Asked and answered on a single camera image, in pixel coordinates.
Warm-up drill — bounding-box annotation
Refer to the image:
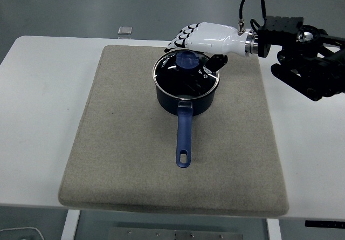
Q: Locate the black table control panel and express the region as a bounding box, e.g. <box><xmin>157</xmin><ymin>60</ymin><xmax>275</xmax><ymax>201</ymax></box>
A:
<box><xmin>305</xmin><ymin>220</ymin><xmax>345</xmax><ymax>228</ymax></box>

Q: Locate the white table leg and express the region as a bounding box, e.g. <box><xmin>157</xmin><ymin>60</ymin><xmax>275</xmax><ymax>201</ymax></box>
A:
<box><xmin>59</xmin><ymin>209</ymin><xmax>81</xmax><ymax>240</ymax></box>
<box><xmin>266</xmin><ymin>218</ymin><xmax>282</xmax><ymax>240</ymax></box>

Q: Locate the grey metal plate with screws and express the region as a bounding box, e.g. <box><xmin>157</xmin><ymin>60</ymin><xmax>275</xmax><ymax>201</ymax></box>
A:
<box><xmin>108</xmin><ymin>226</ymin><xmax>244</xmax><ymax>240</ymax></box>

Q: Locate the beige fabric mat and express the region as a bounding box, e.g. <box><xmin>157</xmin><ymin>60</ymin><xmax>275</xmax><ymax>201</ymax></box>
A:
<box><xmin>58</xmin><ymin>45</ymin><xmax>290</xmax><ymax>219</ymax></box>

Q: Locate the glass pot lid blue knob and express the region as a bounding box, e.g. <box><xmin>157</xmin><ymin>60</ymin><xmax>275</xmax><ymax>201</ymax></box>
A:
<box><xmin>152</xmin><ymin>49</ymin><xmax>220</xmax><ymax>100</ymax></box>

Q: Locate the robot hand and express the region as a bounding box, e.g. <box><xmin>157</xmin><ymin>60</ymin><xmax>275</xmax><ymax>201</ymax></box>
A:
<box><xmin>164</xmin><ymin>22</ymin><xmax>250</xmax><ymax>75</ymax></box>

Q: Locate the dark pot with blue handle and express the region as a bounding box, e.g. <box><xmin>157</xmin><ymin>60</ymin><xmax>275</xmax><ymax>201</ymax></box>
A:
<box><xmin>154</xmin><ymin>78</ymin><xmax>220</xmax><ymax>169</ymax></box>

